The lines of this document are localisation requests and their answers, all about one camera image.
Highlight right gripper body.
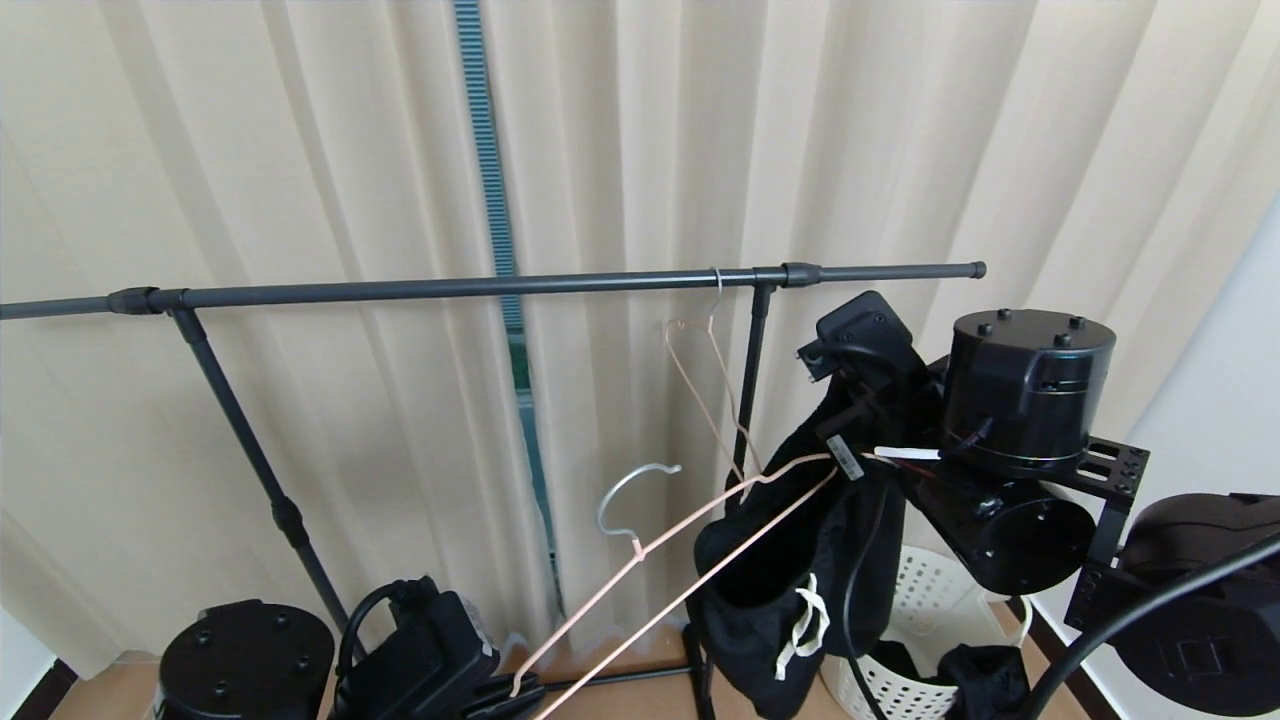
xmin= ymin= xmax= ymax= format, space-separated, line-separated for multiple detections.
xmin=820 ymin=420 xmax=1099 ymax=599

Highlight black garment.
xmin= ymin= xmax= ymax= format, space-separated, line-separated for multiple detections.
xmin=868 ymin=640 xmax=1031 ymax=720

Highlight pink clothes hanger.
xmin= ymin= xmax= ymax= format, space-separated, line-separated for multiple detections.
xmin=663 ymin=268 xmax=766 ymax=486
xmin=510 ymin=453 xmax=841 ymax=720

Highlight white laundry basket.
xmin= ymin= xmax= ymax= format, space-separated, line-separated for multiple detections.
xmin=820 ymin=545 xmax=1031 ymax=720

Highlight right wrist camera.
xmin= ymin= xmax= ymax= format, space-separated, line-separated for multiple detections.
xmin=797 ymin=290 xmax=931 ymax=401

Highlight black clothes rack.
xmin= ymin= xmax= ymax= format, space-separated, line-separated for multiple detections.
xmin=0 ymin=262 xmax=988 ymax=720

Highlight beige curtain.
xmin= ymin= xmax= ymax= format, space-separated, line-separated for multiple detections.
xmin=0 ymin=0 xmax=1280 ymax=681

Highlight black shorts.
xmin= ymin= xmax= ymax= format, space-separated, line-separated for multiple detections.
xmin=692 ymin=395 xmax=906 ymax=720

